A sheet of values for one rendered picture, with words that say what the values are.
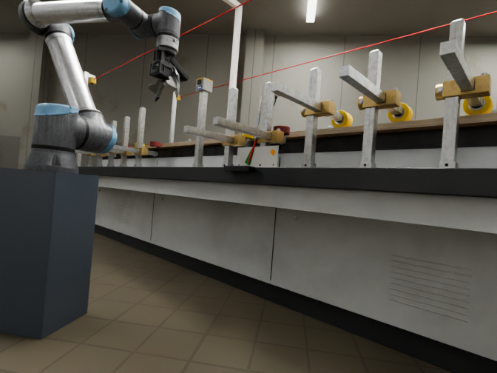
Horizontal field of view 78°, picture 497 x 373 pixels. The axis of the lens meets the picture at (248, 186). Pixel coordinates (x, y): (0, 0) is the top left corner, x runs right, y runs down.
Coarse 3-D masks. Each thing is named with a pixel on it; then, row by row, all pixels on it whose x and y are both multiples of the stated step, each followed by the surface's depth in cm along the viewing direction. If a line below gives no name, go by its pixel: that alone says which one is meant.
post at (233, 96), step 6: (234, 90) 162; (234, 96) 162; (234, 102) 162; (228, 108) 163; (234, 108) 162; (228, 114) 163; (234, 114) 163; (234, 120) 163; (228, 132) 162; (234, 132) 163; (228, 150) 161; (228, 156) 161; (228, 162) 161
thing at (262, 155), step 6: (240, 150) 154; (246, 150) 151; (258, 150) 145; (264, 150) 143; (270, 150) 140; (276, 150) 138; (240, 156) 153; (246, 156) 151; (252, 156) 148; (258, 156) 145; (264, 156) 143; (270, 156) 140; (276, 156) 138; (240, 162) 153; (252, 162) 148; (258, 162) 145; (264, 162) 142; (270, 162) 140; (276, 162) 138
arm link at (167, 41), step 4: (160, 36) 123; (164, 36) 123; (168, 36) 123; (172, 36) 124; (160, 40) 123; (164, 40) 123; (168, 40) 123; (172, 40) 124; (176, 40) 126; (156, 44) 125; (160, 44) 123; (164, 44) 123; (168, 44) 123; (172, 44) 124; (176, 44) 126; (172, 48) 125; (176, 48) 126; (176, 52) 128
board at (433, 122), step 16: (496, 112) 99; (336, 128) 137; (352, 128) 132; (384, 128) 123; (400, 128) 119; (416, 128) 116; (432, 128) 114; (160, 144) 239; (176, 144) 224; (192, 144) 210; (208, 144) 204
